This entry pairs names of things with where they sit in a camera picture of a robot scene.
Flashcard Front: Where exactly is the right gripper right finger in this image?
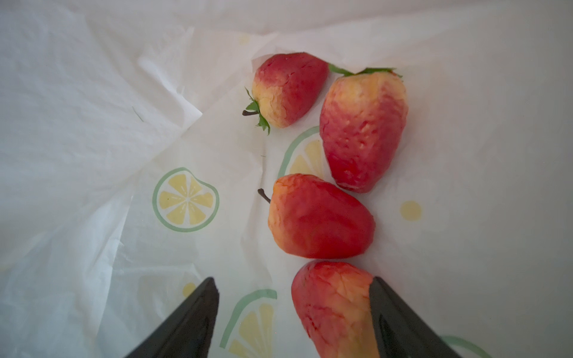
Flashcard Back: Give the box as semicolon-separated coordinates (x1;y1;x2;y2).
369;277;460;358

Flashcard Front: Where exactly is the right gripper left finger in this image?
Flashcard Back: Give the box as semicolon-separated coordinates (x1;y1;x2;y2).
127;277;219;358

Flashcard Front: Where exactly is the white plastic bag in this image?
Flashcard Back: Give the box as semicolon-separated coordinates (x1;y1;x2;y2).
1;1;572;357

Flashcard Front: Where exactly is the large red strawberry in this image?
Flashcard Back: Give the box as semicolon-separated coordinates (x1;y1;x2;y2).
319;68;409;193

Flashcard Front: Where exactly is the small red strawberry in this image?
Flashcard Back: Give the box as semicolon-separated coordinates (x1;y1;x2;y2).
243;52;330;131

